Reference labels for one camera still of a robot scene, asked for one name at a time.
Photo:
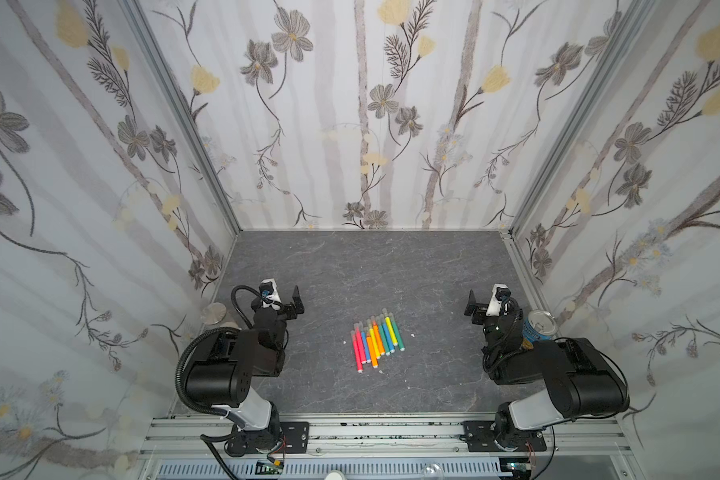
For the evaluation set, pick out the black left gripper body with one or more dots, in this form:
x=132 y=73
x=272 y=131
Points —
x=280 y=307

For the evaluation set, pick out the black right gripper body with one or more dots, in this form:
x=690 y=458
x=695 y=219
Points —
x=484 y=309

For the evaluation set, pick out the green marker pen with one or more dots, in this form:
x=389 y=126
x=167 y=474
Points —
x=397 y=339

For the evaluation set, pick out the yellow marker pen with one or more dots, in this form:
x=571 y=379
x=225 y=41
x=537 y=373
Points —
x=390 y=329

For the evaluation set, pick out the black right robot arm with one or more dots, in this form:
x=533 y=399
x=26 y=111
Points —
x=578 y=382

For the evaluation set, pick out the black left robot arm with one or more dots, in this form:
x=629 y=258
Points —
x=214 y=373

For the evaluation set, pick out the red marker pen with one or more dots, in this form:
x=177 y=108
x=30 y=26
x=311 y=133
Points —
x=357 y=329

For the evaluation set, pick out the pink marker pen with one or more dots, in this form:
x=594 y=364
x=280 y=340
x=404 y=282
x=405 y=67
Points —
x=356 y=351

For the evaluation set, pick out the small blue marker pen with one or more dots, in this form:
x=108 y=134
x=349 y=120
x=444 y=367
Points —
x=365 y=348

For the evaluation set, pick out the light orange marker pen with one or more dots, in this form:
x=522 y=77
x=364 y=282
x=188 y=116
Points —
x=372 y=351

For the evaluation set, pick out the teal marker pen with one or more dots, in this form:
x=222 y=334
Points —
x=381 y=339

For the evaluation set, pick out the blue soup can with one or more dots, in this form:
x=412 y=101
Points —
x=538 y=325

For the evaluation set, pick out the round silver lid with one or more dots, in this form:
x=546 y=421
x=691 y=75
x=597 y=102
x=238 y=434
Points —
x=213 y=314

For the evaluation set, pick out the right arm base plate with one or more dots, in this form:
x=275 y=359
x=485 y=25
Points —
x=482 y=436

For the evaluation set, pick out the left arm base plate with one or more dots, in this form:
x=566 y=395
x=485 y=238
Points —
x=286 y=438

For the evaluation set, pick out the aluminium frame rail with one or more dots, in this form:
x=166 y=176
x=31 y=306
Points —
x=385 y=435

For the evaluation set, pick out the white vented cable duct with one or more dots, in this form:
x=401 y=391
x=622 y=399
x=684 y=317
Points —
x=351 y=468

